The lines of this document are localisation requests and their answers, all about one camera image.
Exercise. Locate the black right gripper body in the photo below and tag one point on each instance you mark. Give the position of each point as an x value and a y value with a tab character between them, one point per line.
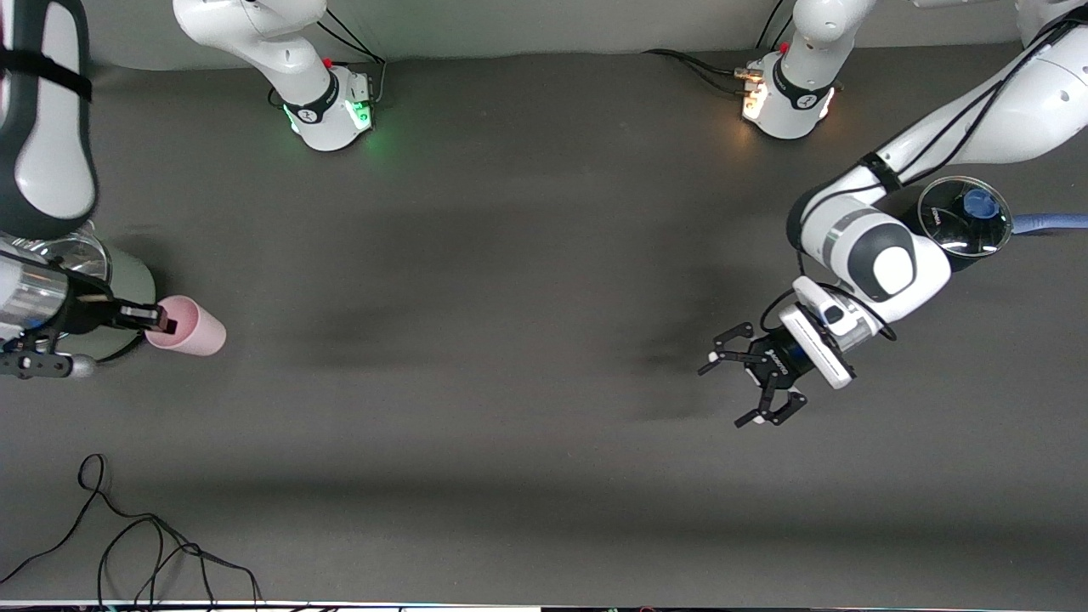
83	313

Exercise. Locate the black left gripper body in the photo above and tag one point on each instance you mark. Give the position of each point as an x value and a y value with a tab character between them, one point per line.
779	363

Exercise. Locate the pink plastic cup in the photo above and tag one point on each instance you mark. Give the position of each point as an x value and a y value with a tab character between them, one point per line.
200	331

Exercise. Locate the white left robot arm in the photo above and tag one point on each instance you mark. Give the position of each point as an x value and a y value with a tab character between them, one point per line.
1003	119

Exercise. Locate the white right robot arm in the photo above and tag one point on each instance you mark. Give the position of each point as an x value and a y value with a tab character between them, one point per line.
51	170

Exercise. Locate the pale green cooking pot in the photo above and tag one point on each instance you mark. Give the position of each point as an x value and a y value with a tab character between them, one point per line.
136	280

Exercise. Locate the glass pot lid metal rim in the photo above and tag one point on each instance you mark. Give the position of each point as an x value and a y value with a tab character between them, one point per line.
81	255

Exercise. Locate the dark grey table mat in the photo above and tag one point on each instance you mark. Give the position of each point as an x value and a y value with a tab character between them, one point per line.
544	425

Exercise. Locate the glass lid with blue knob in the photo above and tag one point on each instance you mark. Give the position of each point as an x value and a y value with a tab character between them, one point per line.
965	217

